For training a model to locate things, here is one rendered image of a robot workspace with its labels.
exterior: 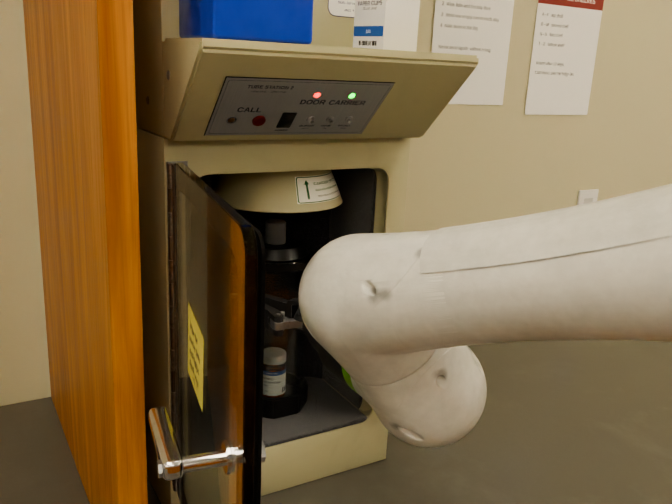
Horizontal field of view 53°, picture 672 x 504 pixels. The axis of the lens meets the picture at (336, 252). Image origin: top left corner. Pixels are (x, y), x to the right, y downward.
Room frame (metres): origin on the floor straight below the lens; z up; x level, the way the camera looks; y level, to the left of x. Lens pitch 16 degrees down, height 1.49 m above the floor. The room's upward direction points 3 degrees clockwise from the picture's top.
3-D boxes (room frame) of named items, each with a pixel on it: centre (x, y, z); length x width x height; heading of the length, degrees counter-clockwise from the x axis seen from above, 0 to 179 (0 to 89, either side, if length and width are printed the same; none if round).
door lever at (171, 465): (0.48, 0.11, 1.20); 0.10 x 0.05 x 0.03; 22
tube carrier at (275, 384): (0.89, 0.08, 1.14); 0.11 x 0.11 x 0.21
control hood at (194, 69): (0.74, 0.02, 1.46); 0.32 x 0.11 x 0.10; 121
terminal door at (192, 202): (0.56, 0.11, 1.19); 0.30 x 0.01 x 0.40; 22
